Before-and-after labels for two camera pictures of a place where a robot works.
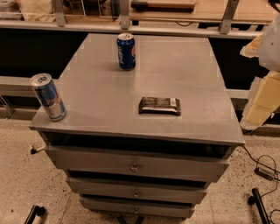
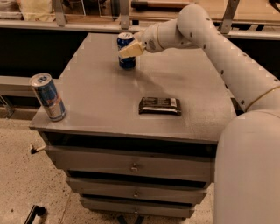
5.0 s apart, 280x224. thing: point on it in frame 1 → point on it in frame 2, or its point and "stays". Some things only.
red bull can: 47,94 stays
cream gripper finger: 251,50 → 135,48
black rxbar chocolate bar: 159,105 stays
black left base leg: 35,211 stays
